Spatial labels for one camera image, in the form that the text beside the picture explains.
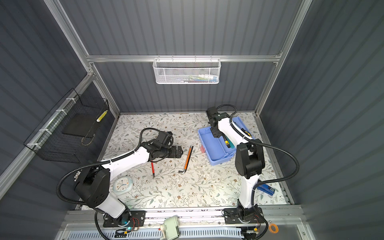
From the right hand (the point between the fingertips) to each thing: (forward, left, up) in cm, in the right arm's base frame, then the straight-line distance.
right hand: (224, 132), depth 93 cm
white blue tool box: (-5, +6, -13) cm, 15 cm away
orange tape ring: (-49, -20, -11) cm, 54 cm away
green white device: (-50, +30, -6) cm, 59 cm away
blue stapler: (-32, -20, -9) cm, 39 cm away
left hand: (-12, +29, -3) cm, 32 cm away
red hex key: (-18, +45, -11) cm, 50 cm away
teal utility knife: (-7, -1, +2) cm, 7 cm away
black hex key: (-20, +24, -11) cm, 33 cm away
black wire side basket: (-14, +81, +19) cm, 85 cm away
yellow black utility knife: (-9, 0, +1) cm, 9 cm away
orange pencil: (-11, +23, -12) cm, 28 cm away
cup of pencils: (-31, +74, +8) cm, 81 cm away
